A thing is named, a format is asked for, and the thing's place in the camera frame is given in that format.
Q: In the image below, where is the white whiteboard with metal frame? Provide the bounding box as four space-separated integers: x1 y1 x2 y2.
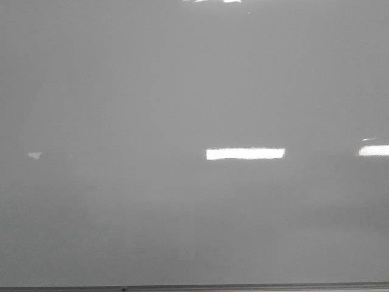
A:
1 1 388 287

